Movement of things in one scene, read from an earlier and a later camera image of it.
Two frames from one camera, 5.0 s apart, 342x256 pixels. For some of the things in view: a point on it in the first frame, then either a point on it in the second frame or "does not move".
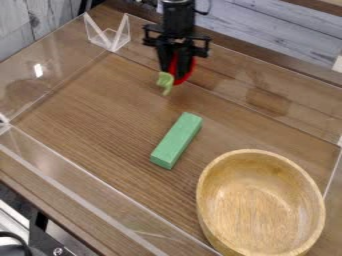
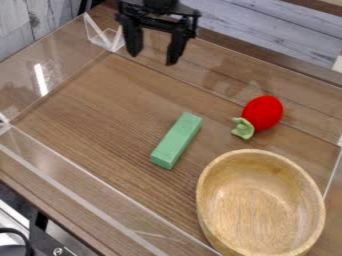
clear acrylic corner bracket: (108, 39) does not move
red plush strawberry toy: (172, 69) to (261, 114)
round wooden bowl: (259, 204) does not move
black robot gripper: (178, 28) to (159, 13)
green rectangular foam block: (176, 140) does not move
